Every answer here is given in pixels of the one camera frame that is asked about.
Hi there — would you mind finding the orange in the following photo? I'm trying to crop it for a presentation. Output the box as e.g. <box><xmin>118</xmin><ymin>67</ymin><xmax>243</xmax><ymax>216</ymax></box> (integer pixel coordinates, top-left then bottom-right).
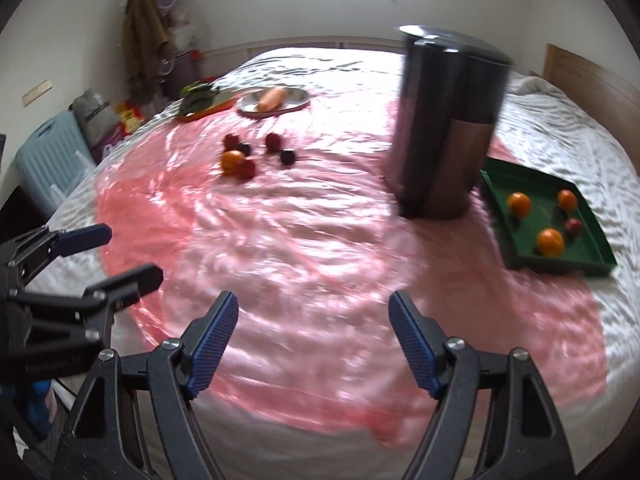
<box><xmin>556</xmin><ymin>190</ymin><xmax>579</xmax><ymax>214</ymax></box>
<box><xmin>506</xmin><ymin>192</ymin><xmax>533</xmax><ymax>219</ymax></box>
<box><xmin>220</xmin><ymin>150</ymin><xmax>246</xmax><ymax>176</ymax></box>

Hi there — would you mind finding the red apple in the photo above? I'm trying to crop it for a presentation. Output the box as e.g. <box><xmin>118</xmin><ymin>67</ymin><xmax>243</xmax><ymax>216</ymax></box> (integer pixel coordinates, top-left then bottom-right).
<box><xmin>564</xmin><ymin>218</ymin><xmax>584</xmax><ymax>238</ymax></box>
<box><xmin>265</xmin><ymin>132</ymin><xmax>282</xmax><ymax>153</ymax></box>
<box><xmin>236</xmin><ymin>157</ymin><xmax>257</xmax><ymax>180</ymax></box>
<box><xmin>222</xmin><ymin>133</ymin><xmax>240</xmax><ymax>152</ymax></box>

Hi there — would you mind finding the orange mandarin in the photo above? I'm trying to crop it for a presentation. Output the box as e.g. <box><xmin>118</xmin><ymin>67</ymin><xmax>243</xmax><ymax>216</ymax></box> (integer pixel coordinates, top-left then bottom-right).
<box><xmin>535</xmin><ymin>228</ymin><xmax>565</xmax><ymax>258</ymax></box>

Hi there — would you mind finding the dark plum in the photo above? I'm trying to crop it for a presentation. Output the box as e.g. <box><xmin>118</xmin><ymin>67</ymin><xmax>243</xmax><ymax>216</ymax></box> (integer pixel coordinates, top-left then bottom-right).
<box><xmin>279</xmin><ymin>148</ymin><xmax>297</xmax><ymax>167</ymax></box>

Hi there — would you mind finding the blue suitcase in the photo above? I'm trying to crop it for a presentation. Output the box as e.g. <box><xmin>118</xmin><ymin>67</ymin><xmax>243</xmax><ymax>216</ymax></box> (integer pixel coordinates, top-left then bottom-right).
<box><xmin>14</xmin><ymin>110</ymin><xmax>96</xmax><ymax>218</ymax></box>

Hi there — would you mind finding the grey bag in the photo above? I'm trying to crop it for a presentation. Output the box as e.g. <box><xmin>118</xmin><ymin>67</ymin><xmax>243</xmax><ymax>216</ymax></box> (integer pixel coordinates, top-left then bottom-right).
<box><xmin>70</xmin><ymin>88</ymin><xmax>120</xmax><ymax>148</ymax></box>

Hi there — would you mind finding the pink plastic sheet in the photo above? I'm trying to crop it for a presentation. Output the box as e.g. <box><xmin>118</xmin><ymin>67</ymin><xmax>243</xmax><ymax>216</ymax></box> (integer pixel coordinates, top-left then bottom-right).
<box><xmin>96</xmin><ymin>93</ymin><xmax>608</xmax><ymax>448</ymax></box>

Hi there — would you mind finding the green tray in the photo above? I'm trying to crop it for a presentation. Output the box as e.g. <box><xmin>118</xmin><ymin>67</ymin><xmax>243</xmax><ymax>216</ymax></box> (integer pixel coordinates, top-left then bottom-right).
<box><xmin>480</xmin><ymin>157</ymin><xmax>617</xmax><ymax>278</ymax></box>

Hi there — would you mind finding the green leafy vegetable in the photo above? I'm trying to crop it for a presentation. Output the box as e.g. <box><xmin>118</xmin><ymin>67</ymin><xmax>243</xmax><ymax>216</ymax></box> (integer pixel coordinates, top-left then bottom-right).
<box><xmin>179</xmin><ymin>82</ymin><xmax>220</xmax><ymax>116</ymax></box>

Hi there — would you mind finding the orange tray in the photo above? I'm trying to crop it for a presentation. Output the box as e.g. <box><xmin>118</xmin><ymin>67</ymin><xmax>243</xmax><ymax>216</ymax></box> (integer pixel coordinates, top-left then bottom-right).
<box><xmin>177</xmin><ymin>91</ymin><xmax>238</xmax><ymax>122</ymax></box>

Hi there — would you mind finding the orange in tray back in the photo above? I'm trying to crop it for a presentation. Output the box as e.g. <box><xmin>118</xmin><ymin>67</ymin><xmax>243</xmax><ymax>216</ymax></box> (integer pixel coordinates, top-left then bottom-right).
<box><xmin>556</xmin><ymin>190</ymin><xmax>579</xmax><ymax>214</ymax></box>

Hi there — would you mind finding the striped white plate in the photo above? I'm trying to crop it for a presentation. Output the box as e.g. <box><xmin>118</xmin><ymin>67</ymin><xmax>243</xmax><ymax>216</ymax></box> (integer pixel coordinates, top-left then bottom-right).
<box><xmin>235</xmin><ymin>87</ymin><xmax>310</xmax><ymax>118</ymax></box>

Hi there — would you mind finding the brown hanging coat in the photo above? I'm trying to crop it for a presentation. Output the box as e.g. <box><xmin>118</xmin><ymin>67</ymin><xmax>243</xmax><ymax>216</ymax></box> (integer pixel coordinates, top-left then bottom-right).
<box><xmin>122</xmin><ymin>0</ymin><xmax>175</xmax><ymax>105</ymax></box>

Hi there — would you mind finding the orange carrot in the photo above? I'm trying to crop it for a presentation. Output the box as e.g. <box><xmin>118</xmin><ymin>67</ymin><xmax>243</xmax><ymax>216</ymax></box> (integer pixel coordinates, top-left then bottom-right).
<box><xmin>256</xmin><ymin>87</ymin><xmax>288</xmax><ymax>113</ymax></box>

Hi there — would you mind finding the wooden headboard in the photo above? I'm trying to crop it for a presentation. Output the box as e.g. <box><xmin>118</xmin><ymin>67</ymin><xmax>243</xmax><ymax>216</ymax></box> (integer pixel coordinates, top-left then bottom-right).
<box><xmin>542</xmin><ymin>44</ymin><xmax>640</xmax><ymax>171</ymax></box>

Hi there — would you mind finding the black copper trash bin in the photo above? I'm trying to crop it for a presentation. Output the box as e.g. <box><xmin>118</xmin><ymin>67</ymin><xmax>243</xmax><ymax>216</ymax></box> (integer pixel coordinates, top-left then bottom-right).
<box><xmin>385</xmin><ymin>24</ymin><xmax>512</xmax><ymax>219</ymax></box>

